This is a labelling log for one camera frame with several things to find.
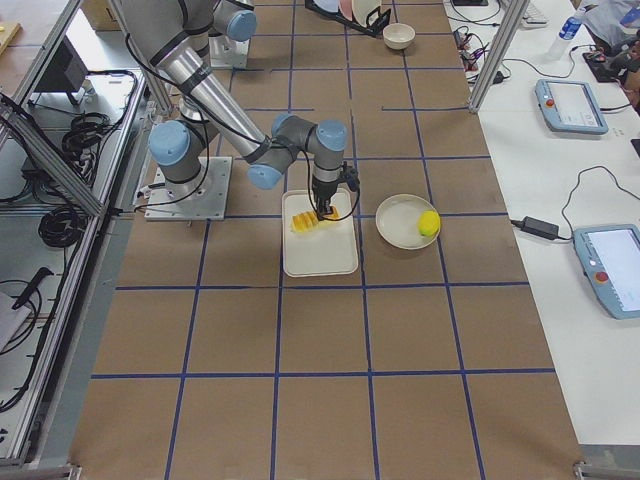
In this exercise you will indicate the striped orange bread loaf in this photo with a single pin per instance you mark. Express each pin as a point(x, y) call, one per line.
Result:
point(308, 221)

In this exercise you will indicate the white round dish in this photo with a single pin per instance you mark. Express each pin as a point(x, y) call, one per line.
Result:
point(396, 221)

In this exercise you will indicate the white rectangular tray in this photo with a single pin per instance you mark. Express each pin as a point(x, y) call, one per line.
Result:
point(329, 249)

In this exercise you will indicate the teach pendant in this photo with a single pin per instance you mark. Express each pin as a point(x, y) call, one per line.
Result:
point(570, 107)
point(609, 256)

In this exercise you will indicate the black plate rack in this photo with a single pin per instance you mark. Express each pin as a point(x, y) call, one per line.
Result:
point(373, 31)

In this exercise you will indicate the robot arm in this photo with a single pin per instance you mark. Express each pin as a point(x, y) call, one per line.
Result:
point(234, 19)
point(173, 37)

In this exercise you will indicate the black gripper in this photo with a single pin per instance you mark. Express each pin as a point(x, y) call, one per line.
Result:
point(324, 191)

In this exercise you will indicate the yellow lemon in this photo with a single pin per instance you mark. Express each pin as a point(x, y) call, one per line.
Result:
point(429, 223)

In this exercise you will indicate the light blue plate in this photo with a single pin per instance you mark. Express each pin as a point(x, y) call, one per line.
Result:
point(330, 6)

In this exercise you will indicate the far teach pendant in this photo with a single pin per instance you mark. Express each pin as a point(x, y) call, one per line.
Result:
point(570, 107)

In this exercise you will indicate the plastic water bottle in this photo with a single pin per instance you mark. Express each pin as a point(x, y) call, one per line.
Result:
point(566, 34)

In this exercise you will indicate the small white bowl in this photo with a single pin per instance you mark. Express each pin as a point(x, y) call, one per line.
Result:
point(398, 36)

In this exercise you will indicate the near teach pendant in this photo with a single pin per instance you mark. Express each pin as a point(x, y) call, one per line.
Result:
point(609, 256)

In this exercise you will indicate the pink plate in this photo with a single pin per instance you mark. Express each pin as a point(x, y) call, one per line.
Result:
point(345, 9)

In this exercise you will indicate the black power adapter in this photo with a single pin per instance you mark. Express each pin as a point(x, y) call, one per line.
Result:
point(540, 228)

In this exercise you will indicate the white plate in rack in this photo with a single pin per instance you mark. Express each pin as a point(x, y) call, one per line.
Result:
point(366, 12)

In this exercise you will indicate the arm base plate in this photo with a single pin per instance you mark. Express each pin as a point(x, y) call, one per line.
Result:
point(203, 198)
point(227, 54)

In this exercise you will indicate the aluminium frame post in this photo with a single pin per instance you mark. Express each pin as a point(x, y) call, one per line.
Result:
point(498, 48)

